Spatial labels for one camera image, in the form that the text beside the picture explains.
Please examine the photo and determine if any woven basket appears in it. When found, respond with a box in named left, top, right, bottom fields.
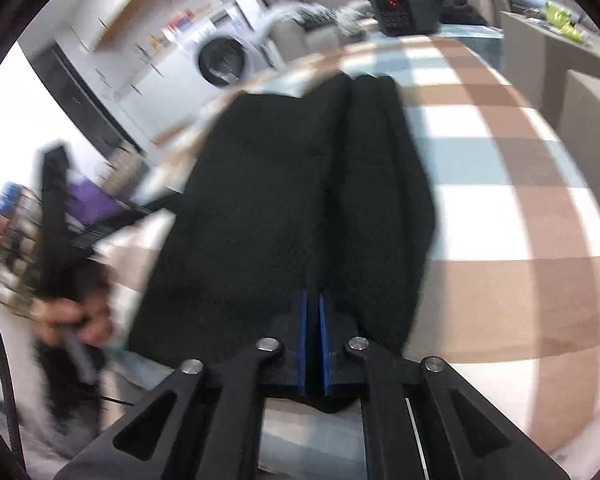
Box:
left=105, top=152, right=148, bottom=196

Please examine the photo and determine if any black cable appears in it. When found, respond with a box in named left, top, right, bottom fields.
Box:
left=0, top=290, right=26, bottom=471

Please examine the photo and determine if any white kitchen base cabinet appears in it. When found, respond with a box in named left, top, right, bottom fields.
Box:
left=115, top=45, right=211, bottom=146

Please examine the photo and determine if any brown blue plaid blanket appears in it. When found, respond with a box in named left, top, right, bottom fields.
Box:
left=95, top=35, right=600, bottom=480

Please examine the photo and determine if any light blue checked tablecloth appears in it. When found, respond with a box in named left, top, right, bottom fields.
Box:
left=360, top=20, right=503, bottom=66

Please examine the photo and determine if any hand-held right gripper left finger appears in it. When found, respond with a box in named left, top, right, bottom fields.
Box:
left=55, top=289, right=308, bottom=480

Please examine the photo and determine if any white wall cabinet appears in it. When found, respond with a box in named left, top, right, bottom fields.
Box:
left=20, top=0, right=216, bottom=53

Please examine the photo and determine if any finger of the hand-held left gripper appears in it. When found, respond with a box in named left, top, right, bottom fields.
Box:
left=130, top=191, right=187, bottom=218

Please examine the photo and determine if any person's left forearm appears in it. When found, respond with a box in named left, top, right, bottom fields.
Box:
left=30, top=337, right=108, bottom=436

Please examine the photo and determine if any white grey cloth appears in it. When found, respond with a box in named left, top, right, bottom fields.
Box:
left=257, top=2, right=341, bottom=61

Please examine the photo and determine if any shoe rack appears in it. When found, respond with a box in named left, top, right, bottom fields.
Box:
left=0, top=182, right=51, bottom=306

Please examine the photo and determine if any black knit sweater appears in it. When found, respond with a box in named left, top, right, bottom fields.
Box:
left=127, top=72, right=438, bottom=413

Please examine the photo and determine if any black glass cabinet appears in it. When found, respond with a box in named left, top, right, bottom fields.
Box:
left=30, top=42, right=146, bottom=158

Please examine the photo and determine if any grey cabinet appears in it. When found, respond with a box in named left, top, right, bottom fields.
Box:
left=555, top=70, right=600, bottom=161
left=500, top=10, right=600, bottom=131

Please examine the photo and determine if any black white houndstooth cushion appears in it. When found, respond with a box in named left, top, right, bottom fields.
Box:
left=300, top=5, right=341, bottom=28

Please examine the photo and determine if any green plush toy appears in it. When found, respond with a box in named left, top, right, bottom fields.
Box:
left=545, top=2, right=588, bottom=43

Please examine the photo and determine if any white washing machine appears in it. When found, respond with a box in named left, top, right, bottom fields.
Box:
left=177, top=7, right=276, bottom=91

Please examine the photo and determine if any grey sofa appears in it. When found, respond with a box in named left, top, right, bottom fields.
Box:
left=265, top=0, right=381, bottom=66

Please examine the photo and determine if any black electric pressure cooker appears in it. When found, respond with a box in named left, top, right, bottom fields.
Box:
left=365, top=0, right=441, bottom=37

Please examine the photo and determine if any purple bag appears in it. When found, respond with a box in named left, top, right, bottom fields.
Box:
left=65, top=172, right=131, bottom=221

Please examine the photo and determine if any person's left hand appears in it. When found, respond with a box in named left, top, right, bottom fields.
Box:
left=30, top=280, right=116, bottom=348

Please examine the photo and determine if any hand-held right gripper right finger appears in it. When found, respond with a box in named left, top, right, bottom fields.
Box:
left=318, top=292, right=571, bottom=480

